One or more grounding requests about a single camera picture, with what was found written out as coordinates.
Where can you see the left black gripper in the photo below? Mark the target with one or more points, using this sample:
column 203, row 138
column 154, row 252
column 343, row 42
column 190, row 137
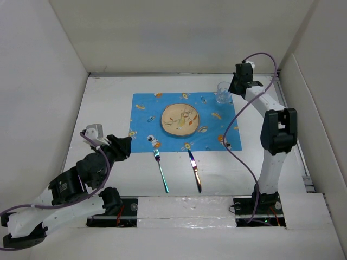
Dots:
column 121, row 146

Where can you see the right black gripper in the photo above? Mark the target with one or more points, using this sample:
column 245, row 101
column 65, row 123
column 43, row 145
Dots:
column 233, row 89

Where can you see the clear plastic cup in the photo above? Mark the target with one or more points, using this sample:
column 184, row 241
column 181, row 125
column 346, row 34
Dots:
column 222, row 94

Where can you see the blue patterned cloth placemat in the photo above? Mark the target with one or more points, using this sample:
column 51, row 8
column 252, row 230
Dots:
column 216, row 132

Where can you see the beige floral plate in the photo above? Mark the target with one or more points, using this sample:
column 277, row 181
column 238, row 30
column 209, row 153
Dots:
column 180, row 119

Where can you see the iridescent knife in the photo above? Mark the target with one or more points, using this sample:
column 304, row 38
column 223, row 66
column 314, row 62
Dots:
column 195, row 170

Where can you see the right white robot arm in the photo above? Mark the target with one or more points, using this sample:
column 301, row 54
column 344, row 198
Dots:
column 278, row 133

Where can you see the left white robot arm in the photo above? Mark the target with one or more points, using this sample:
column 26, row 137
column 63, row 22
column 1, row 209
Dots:
column 77, row 192

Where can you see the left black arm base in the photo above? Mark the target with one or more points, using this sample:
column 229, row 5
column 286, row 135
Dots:
column 124, row 217

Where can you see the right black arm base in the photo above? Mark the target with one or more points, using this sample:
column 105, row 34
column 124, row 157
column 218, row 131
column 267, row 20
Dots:
column 268, row 211

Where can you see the iridescent fork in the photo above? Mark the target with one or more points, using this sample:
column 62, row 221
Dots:
column 157, row 159

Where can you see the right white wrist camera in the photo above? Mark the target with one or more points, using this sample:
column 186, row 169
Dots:
column 249, row 62

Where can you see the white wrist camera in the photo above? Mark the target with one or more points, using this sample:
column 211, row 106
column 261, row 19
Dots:
column 249, row 62
column 94, row 132

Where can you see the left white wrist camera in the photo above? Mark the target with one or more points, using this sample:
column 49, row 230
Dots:
column 94, row 132

